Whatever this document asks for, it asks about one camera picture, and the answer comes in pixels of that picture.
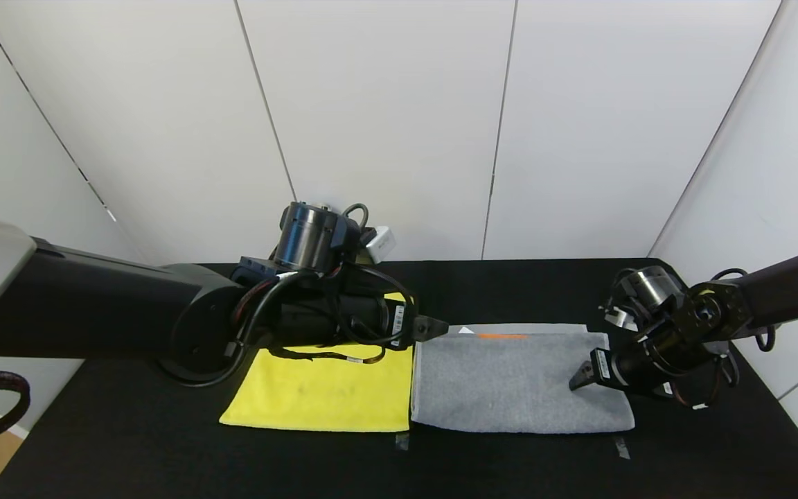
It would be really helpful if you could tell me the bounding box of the black right cable loop with tag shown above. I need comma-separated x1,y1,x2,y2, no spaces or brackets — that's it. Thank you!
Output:
669,347,741,411

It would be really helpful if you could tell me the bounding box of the black left wrist cable bundle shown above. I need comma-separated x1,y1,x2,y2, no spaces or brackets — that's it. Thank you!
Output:
153,267,417,387

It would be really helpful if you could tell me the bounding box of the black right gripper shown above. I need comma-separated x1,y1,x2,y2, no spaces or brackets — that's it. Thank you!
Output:
569,347,657,396

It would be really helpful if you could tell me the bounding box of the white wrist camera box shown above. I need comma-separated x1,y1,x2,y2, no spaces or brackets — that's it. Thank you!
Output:
607,305,639,330
366,226,397,257

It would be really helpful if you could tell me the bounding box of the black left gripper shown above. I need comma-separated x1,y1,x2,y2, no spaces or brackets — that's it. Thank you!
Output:
329,291,450,350

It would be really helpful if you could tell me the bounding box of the black left camera cable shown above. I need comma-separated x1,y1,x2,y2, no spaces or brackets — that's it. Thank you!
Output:
341,202,371,232

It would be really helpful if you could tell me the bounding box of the black fabric table cover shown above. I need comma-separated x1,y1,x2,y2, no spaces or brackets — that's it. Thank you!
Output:
0,259,798,499

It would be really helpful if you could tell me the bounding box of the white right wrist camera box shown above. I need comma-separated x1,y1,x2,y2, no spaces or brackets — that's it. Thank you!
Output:
607,305,639,330

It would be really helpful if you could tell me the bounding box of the grey terry towel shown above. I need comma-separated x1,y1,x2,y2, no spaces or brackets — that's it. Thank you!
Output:
411,323,636,435

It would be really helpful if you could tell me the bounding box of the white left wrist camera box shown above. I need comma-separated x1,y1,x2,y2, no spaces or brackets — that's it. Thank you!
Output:
366,226,397,257

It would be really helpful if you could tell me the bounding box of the yellow microfiber towel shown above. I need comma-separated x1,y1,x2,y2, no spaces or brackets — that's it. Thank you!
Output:
220,291,415,433

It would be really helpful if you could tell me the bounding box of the black camera cable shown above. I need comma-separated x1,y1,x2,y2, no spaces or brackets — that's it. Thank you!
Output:
607,269,642,313
341,202,371,232

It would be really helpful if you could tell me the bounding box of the black right camera cable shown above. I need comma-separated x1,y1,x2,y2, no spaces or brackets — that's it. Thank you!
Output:
607,269,642,313

